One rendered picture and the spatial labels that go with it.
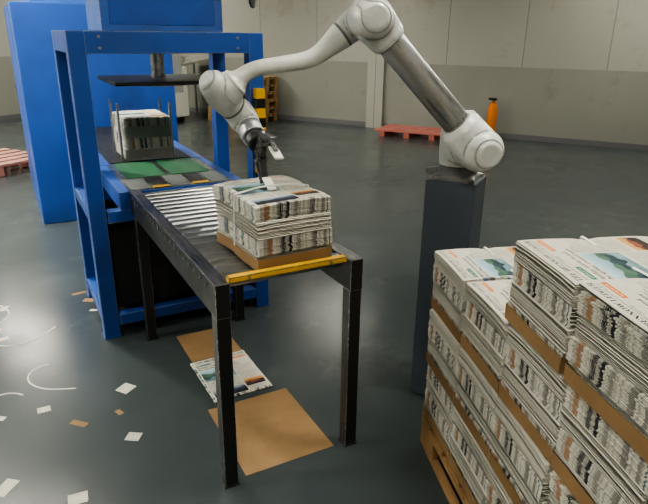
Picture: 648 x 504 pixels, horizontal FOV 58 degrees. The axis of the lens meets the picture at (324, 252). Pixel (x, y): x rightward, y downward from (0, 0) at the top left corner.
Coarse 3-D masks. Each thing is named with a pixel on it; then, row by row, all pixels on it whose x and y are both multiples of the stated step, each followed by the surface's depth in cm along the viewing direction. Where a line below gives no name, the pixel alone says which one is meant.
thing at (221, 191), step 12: (240, 180) 221; (252, 180) 220; (276, 180) 219; (288, 180) 219; (216, 192) 215; (228, 192) 204; (216, 204) 218; (228, 204) 206; (228, 216) 210; (228, 228) 212
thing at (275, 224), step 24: (288, 192) 205; (312, 192) 204; (240, 216) 199; (264, 216) 189; (288, 216) 194; (312, 216) 198; (240, 240) 204; (264, 240) 191; (288, 240) 196; (312, 240) 201
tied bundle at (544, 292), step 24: (528, 240) 151; (552, 240) 151; (576, 240) 151; (600, 240) 151; (624, 240) 151; (528, 264) 145; (552, 264) 135; (576, 264) 135; (600, 264) 135; (624, 264) 136; (528, 288) 146; (552, 288) 134; (576, 288) 126; (528, 312) 146; (552, 312) 135; (576, 312) 127; (552, 336) 135
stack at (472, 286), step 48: (480, 288) 179; (432, 336) 217; (480, 336) 175; (432, 384) 222; (480, 384) 176; (528, 384) 148; (432, 432) 226; (480, 432) 179; (576, 432) 128; (480, 480) 181; (528, 480) 148; (624, 480) 112
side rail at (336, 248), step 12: (228, 180) 318; (336, 252) 216; (348, 252) 215; (348, 264) 210; (360, 264) 210; (336, 276) 219; (348, 276) 211; (360, 276) 212; (348, 288) 213; (360, 288) 213
